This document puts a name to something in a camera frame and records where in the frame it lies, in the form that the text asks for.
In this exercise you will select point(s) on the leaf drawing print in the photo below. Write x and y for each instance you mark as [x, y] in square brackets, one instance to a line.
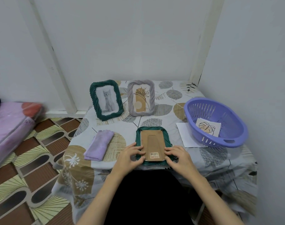
[208, 127]

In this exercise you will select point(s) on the person's left hand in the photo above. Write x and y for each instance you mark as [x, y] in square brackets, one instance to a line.
[128, 160]

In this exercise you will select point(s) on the black trousers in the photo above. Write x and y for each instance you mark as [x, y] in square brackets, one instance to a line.
[151, 199]

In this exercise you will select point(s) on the white paper grey drawing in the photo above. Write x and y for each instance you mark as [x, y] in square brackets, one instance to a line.
[107, 99]

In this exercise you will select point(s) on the leaf patterned tablecloth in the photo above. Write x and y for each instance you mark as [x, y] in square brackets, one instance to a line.
[168, 107]

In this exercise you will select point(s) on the person's right forearm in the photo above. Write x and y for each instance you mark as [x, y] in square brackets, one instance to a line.
[215, 201]

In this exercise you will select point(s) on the white paper black line drawing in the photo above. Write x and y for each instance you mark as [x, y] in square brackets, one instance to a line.
[179, 126]

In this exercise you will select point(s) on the person's left forearm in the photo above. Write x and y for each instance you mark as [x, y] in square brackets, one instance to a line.
[102, 201]

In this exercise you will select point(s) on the purple mattress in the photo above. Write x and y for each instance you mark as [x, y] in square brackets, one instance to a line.
[9, 131]

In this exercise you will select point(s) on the purple cloth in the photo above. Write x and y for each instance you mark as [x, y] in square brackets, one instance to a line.
[99, 145]

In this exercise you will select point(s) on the brown cardboard frame backing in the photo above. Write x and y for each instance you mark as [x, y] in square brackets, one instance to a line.
[153, 142]

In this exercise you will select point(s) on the person's right hand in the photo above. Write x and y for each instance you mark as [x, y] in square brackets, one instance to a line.
[183, 161]

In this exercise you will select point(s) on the purple plastic basket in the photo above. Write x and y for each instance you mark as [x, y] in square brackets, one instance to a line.
[233, 128]

